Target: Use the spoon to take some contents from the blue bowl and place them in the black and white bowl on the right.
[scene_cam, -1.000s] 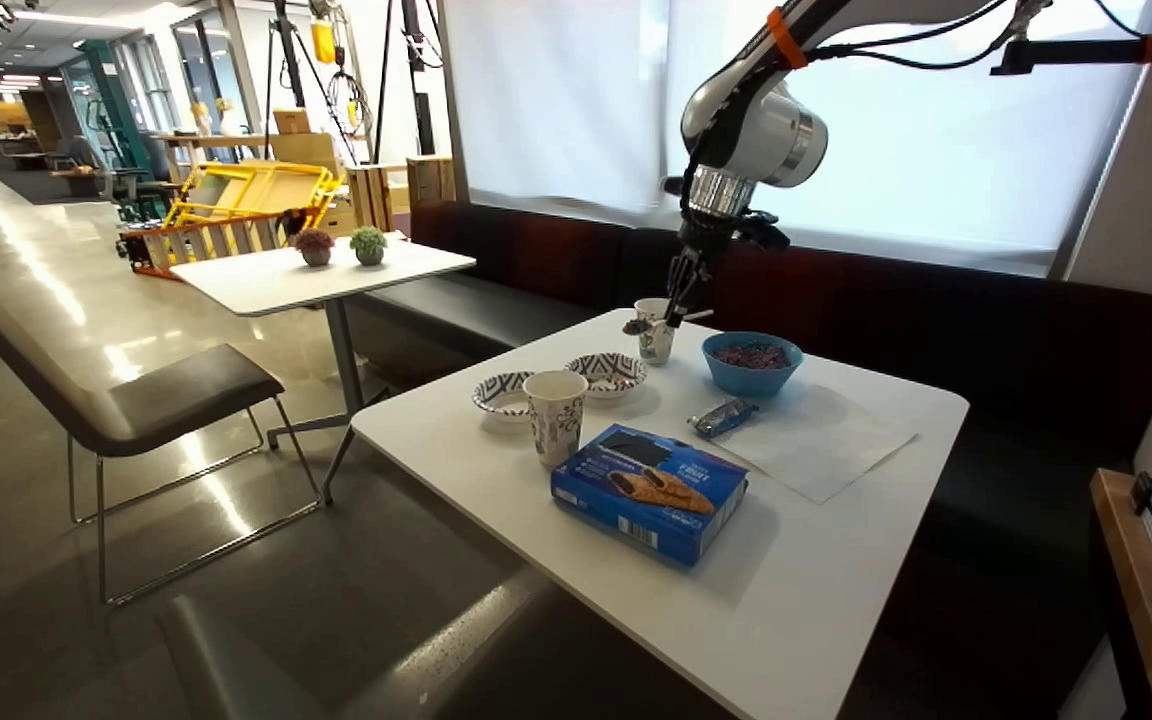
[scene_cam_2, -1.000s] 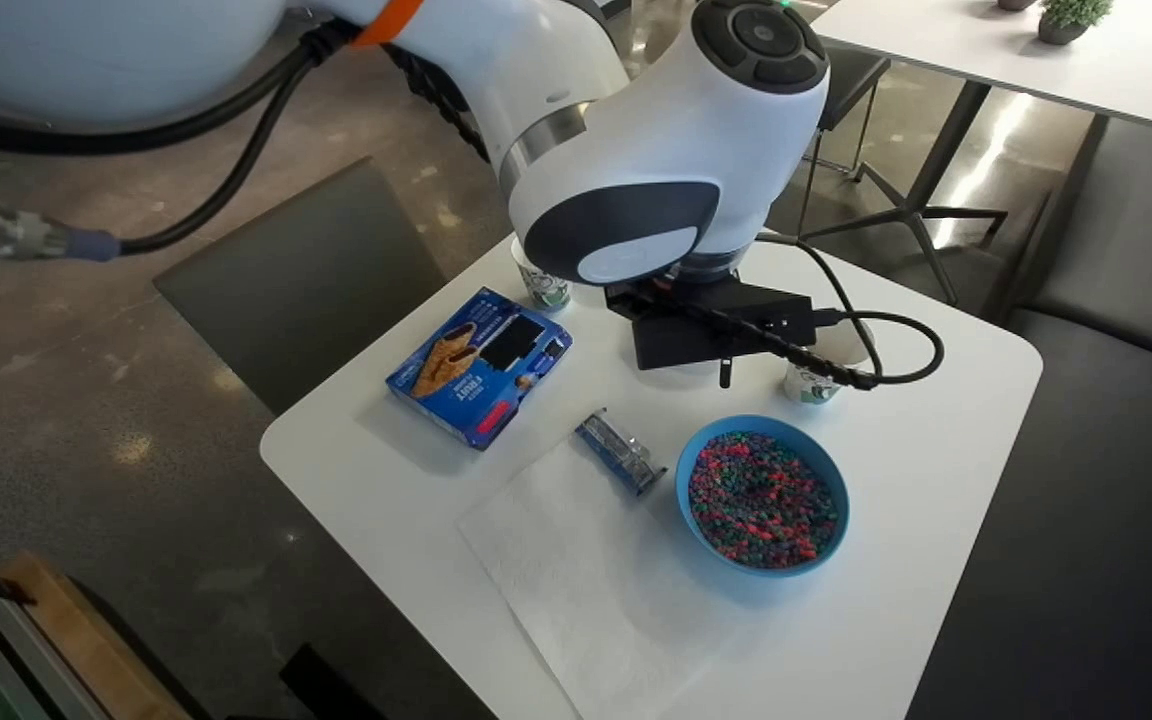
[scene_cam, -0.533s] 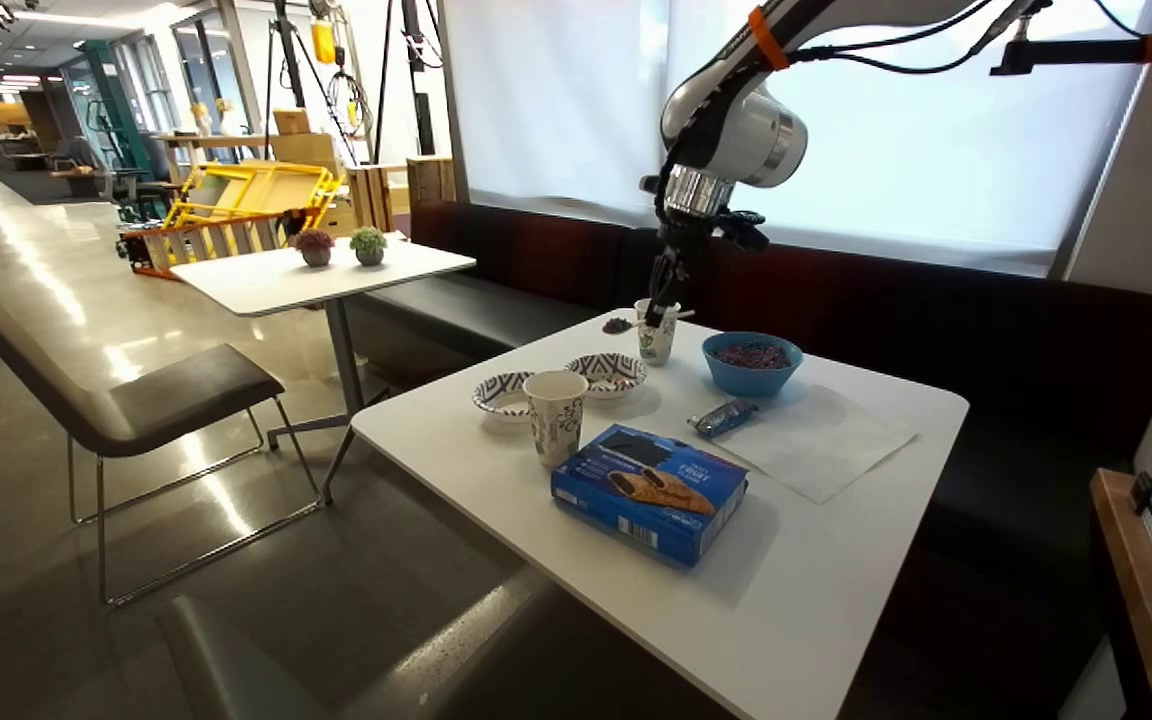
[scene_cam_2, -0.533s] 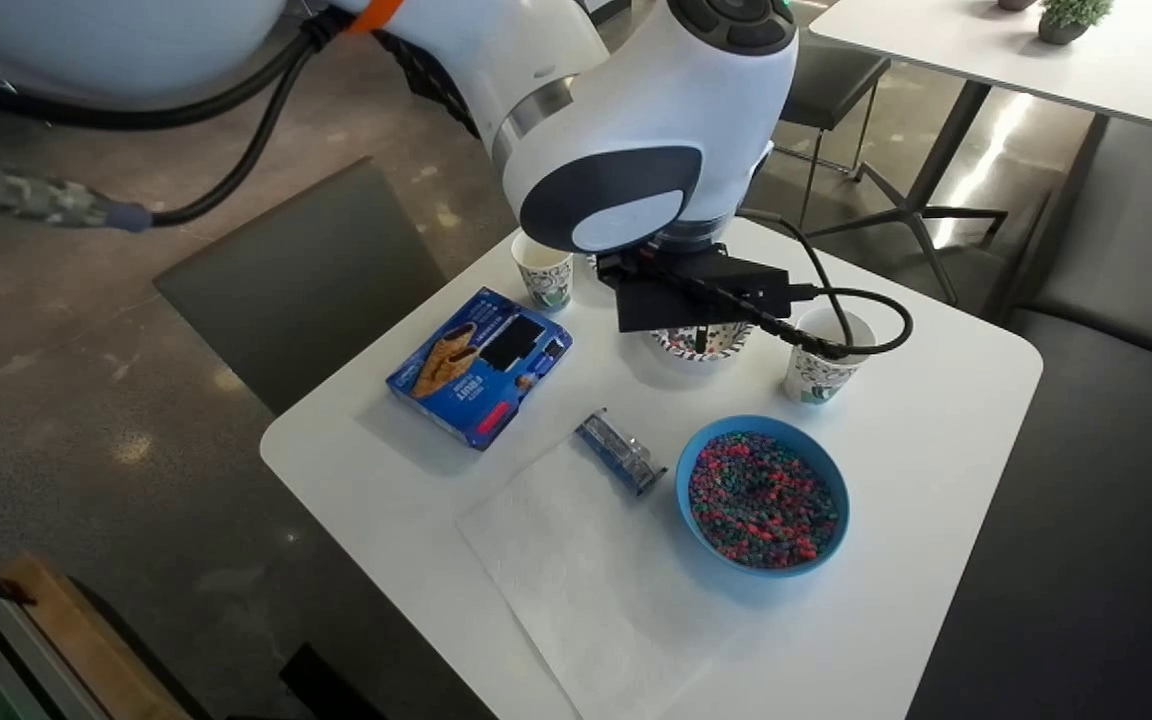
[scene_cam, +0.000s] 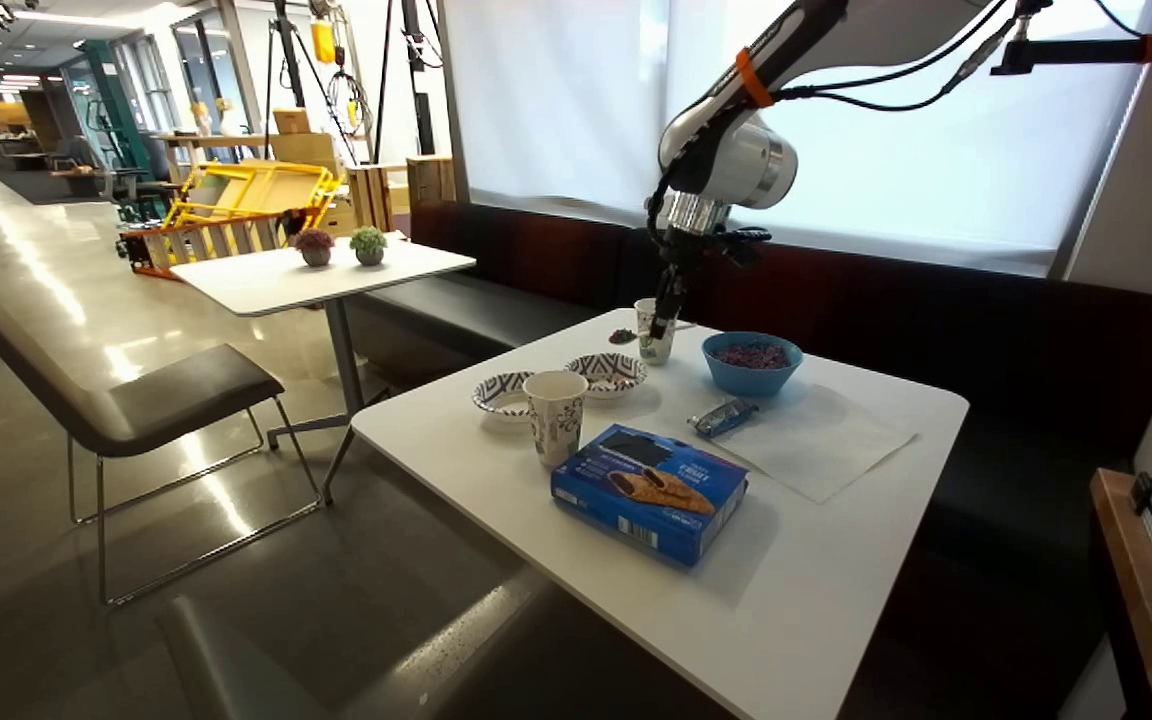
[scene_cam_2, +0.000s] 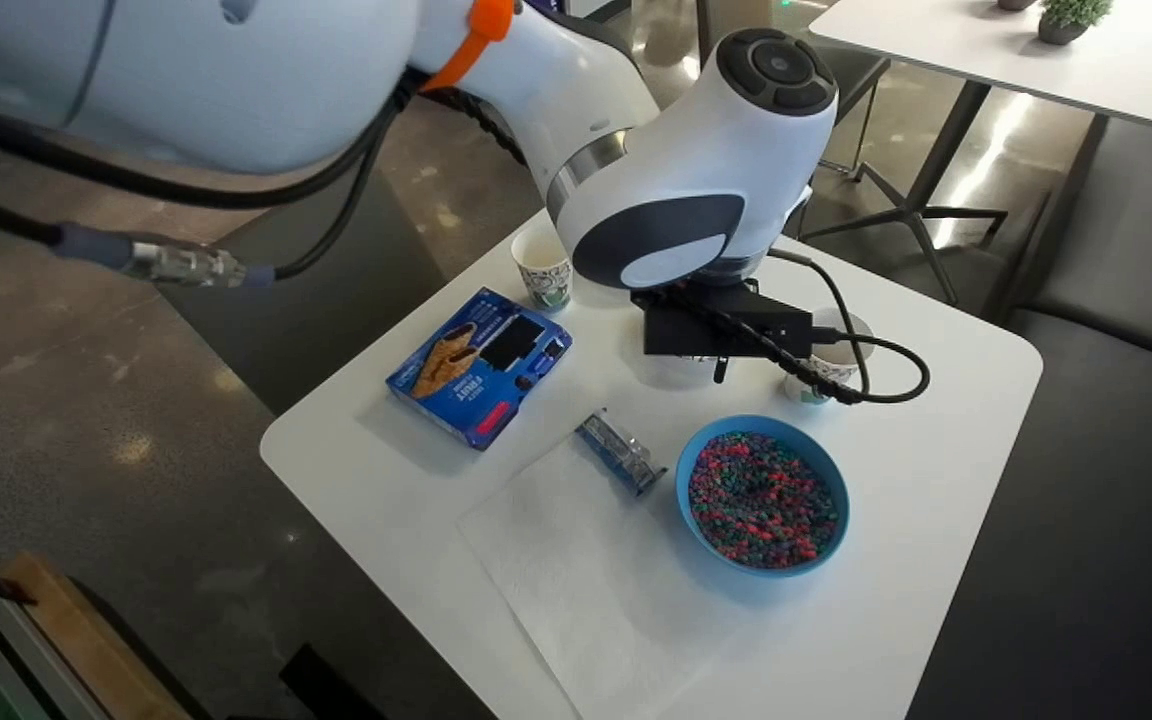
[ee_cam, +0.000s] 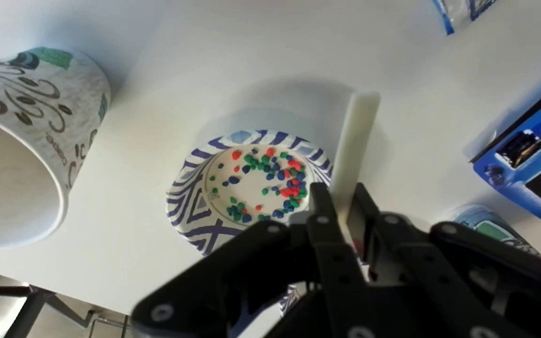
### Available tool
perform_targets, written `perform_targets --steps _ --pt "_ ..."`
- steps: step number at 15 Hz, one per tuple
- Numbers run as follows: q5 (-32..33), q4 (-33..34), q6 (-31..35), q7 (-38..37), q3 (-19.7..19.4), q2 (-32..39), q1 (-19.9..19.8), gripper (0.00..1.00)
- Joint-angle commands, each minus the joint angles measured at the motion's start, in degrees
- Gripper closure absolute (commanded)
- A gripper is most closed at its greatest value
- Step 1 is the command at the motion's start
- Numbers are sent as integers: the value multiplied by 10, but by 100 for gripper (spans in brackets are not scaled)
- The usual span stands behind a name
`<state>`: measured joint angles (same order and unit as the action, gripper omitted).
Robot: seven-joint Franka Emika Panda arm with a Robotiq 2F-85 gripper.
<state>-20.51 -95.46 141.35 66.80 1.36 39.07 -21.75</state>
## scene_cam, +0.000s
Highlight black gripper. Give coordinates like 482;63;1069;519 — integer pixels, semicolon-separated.
650;220;741;335

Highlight small patterned saucer bowl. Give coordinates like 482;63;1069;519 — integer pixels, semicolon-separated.
563;348;654;401
474;367;540;423

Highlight blue bowl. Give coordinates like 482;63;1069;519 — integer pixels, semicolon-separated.
697;328;810;402

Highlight black white patterned cup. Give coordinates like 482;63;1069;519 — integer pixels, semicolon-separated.
631;292;686;372
521;367;592;473

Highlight colourful beads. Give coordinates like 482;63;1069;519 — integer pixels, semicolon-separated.
717;338;791;372

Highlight blue cardboard box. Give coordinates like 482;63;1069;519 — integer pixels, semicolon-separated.
548;419;754;570

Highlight white paper sheet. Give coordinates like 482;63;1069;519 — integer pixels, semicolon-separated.
700;376;923;509

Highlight green potted plant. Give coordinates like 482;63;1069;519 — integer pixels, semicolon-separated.
347;225;392;273

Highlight dark bench sofa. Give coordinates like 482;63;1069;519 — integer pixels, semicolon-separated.
347;194;1152;720

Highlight red potted plant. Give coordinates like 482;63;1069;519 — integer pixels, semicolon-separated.
293;225;342;273

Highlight white side table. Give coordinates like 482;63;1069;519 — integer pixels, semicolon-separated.
169;230;482;509

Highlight black tripod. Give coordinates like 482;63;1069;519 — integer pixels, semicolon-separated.
263;0;382;171

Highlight wooden slatted pallet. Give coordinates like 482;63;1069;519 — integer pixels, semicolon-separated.
115;217;289;279

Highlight dark glossy seat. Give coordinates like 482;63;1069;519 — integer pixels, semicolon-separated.
161;564;741;720

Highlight dark metal-legged chair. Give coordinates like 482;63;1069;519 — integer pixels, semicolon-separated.
0;274;327;610

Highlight wooden shelf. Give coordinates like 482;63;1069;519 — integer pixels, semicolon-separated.
1089;464;1152;720

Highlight teal metal rack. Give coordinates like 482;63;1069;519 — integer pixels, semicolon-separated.
73;36;181;225

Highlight orange cable strap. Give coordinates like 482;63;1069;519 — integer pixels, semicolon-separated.
731;46;782;110

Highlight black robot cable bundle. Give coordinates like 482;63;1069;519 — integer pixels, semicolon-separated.
772;0;1029;121

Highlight yellow metal frame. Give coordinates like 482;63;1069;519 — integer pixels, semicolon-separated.
157;156;347;244

